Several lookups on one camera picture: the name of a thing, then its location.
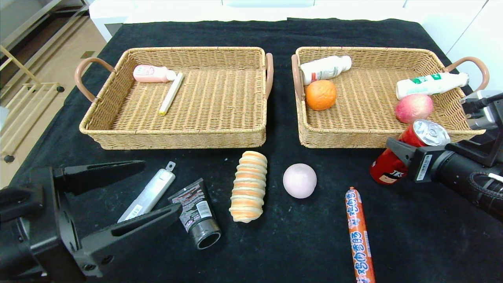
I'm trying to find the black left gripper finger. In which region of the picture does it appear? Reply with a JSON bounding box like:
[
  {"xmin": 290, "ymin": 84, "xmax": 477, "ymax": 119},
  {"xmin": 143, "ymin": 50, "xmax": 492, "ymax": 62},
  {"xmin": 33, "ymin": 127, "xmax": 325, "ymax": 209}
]
[
  {"xmin": 53, "ymin": 160, "xmax": 146, "ymax": 196},
  {"xmin": 73, "ymin": 203, "xmax": 182, "ymax": 278}
]

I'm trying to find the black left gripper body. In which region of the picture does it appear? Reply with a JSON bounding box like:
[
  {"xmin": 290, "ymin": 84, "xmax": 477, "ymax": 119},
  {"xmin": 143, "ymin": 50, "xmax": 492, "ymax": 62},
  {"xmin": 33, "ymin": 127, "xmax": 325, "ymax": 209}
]
[{"xmin": 0, "ymin": 166, "xmax": 87, "ymax": 283}]

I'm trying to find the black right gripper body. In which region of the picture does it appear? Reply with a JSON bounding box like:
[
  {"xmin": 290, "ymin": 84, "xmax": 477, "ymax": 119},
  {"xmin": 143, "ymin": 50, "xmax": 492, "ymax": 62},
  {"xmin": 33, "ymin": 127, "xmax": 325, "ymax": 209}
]
[{"xmin": 407, "ymin": 146, "xmax": 486, "ymax": 201}]

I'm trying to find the red soda can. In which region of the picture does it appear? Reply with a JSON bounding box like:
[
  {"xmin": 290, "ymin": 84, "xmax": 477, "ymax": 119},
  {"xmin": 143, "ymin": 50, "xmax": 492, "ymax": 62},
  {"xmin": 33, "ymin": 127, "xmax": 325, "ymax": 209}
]
[{"xmin": 369, "ymin": 119, "xmax": 451, "ymax": 186}]

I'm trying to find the orange sausage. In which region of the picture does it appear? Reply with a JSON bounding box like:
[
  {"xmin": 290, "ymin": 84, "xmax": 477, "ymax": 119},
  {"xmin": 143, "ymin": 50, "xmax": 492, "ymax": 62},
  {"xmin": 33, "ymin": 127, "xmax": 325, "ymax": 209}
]
[{"xmin": 345, "ymin": 187, "xmax": 376, "ymax": 283}]

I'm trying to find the pale pink round bun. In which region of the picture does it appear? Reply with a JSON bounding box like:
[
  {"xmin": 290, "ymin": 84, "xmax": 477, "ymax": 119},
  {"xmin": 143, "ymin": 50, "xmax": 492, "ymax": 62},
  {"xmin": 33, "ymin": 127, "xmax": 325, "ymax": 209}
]
[{"xmin": 283, "ymin": 164, "xmax": 318, "ymax": 199}]

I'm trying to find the striped bread roll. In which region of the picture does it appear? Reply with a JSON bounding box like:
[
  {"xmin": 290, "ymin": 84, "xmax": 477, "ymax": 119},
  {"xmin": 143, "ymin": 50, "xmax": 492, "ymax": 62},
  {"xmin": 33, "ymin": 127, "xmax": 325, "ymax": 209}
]
[{"xmin": 229, "ymin": 151, "xmax": 268, "ymax": 223}]

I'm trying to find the red apple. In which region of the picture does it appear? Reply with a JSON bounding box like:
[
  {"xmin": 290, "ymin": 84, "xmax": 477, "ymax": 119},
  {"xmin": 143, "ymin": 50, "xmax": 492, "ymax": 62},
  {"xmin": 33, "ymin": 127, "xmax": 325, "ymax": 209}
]
[{"xmin": 395, "ymin": 94, "xmax": 433, "ymax": 124}]

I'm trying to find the grey toothbrush case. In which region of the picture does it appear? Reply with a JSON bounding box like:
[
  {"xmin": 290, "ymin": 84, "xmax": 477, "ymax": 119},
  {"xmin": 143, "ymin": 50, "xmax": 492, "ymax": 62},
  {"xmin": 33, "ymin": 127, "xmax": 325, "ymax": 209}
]
[{"xmin": 118, "ymin": 161, "xmax": 176, "ymax": 223}]

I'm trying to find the white bottle with green label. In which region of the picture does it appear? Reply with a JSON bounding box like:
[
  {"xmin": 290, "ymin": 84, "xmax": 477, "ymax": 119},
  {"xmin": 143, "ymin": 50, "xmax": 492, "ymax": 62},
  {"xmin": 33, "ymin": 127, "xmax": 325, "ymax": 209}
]
[{"xmin": 395, "ymin": 72, "xmax": 470, "ymax": 100}]

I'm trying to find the black cosmetic tube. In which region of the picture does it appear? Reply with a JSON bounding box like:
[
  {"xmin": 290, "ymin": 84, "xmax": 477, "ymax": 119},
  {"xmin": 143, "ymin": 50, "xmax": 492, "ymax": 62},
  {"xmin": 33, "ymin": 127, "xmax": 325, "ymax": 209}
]
[{"xmin": 169, "ymin": 178, "xmax": 222, "ymax": 250}]

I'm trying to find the cream metal rack with wheels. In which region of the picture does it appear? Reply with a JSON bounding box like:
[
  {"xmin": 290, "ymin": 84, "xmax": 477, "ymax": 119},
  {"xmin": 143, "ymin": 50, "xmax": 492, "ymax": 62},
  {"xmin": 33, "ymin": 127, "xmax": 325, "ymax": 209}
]
[{"xmin": 0, "ymin": 44, "xmax": 65, "ymax": 164}]

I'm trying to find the orange fruit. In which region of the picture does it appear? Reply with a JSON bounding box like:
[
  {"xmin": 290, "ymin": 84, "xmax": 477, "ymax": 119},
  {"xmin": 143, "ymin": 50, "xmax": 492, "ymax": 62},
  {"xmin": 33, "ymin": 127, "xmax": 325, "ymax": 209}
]
[{"xmin": 305, "ymin": 80, "xmax": 337, "ymax": 111}]

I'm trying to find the white bottle with red label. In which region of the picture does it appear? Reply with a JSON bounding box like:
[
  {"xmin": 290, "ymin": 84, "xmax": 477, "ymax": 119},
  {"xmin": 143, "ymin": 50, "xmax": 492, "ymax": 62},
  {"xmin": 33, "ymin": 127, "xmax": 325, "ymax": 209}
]
[{"xmin": 300, "ymin": 55, "xmax": 352, "ymax": 86}]

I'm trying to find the cream stick with yellow end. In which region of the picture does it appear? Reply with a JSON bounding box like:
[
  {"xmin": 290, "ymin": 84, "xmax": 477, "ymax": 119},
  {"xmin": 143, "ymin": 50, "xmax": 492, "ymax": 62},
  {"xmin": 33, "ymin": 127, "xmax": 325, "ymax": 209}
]
[{"xmin": 159, "ymin": 72, "xmax": 184, "ymax": 116}]

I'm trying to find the small pink bottle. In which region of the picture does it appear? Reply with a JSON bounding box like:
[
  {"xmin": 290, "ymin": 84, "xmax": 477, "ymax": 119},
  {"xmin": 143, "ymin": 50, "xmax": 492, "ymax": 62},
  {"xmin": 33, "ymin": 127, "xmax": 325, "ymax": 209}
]
[{"xmin": 133, "ymin": 64, "xmax": 177, "ymax": 83}]

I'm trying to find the grey metal shelf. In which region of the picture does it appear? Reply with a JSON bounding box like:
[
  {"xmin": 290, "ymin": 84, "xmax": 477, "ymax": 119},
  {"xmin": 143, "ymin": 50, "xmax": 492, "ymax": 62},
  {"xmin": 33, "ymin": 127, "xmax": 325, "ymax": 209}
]
[{"xmin": 0, "ymin": 0, "xmax": 91, "ymax": 51}]

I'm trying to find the white table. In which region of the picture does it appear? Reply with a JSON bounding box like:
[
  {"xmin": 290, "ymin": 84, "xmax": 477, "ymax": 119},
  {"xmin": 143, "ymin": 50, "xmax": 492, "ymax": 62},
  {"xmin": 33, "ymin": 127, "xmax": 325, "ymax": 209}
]
[{"xmin": 90, "ymin": 0, "xmax": 433, "ymax": 43}]

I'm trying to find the wicker basket with pink handles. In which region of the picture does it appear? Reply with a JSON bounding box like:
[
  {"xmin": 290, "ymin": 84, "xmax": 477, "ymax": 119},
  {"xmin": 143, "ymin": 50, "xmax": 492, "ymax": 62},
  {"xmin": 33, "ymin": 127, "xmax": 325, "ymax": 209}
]
[
  {"xmin": 291, "ymin": 46, "xmax": 490, "ymax": 149},
  {"xmin": 74, "ymin": 47, "xmax": 274, "ymax": 150}
]

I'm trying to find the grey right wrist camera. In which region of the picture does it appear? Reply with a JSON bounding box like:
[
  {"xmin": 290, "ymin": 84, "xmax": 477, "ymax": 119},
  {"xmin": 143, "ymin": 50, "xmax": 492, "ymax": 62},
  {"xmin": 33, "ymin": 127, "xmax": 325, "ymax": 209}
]
[{"xmin": 460, "ymin": 90, "xmax": 503, "ymax": 130}]

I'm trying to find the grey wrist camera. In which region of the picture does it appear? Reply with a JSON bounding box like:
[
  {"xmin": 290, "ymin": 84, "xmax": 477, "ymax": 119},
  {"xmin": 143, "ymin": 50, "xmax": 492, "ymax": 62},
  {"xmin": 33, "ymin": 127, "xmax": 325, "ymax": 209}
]
[
  {"xmin": 460, "ymin": 90, "xmax": 503, "ymax": 130},
  {"xmin": 0, "ymin": 106, "xmax": 10, "ymax": 136}
]

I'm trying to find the thick black camera cable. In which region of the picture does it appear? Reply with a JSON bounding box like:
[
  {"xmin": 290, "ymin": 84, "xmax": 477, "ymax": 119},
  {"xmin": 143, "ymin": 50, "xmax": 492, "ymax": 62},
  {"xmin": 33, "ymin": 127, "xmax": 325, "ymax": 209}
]
[{"xmin": 464, "ymin": 92, "xmax": 503, "ymax": 114}]

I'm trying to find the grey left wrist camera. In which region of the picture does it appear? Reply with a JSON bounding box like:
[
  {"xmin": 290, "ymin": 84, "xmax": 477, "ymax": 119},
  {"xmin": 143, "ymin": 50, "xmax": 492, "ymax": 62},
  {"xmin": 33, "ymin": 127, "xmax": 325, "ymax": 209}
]
[{"xmin": 0, "ymin": 106, "xmax": 10, "ymax": 136}]

